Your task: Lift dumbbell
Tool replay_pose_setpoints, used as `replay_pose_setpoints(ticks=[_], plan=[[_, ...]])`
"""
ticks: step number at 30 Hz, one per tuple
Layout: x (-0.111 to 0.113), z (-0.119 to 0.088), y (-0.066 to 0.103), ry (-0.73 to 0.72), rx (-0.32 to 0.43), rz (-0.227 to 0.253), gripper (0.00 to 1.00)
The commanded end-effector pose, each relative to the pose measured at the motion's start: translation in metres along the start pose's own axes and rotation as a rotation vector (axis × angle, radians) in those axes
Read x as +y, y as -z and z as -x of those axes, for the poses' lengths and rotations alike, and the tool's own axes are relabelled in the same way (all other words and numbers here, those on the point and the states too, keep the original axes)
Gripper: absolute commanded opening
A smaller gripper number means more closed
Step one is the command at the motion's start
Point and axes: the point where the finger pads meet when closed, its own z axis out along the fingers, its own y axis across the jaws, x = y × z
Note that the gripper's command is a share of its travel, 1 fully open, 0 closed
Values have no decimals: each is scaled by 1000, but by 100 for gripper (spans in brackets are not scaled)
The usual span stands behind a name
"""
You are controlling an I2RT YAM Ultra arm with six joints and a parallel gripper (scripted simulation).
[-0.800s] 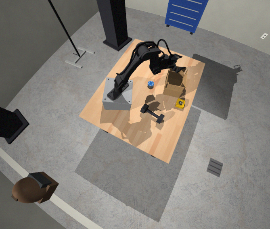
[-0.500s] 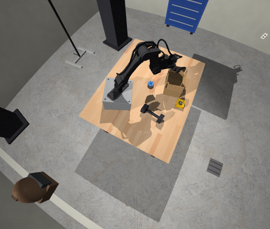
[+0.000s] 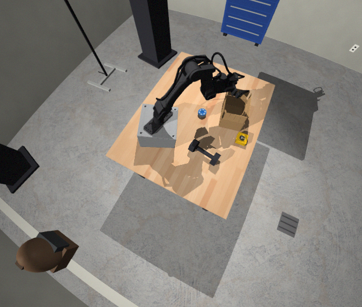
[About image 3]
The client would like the brown cardboard box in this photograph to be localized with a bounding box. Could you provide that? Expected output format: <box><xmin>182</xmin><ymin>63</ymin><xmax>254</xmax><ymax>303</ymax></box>
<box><xmin>219</xmin><ymin>91</ymin><xmax>252</xmax><ymax>131</ymax></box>

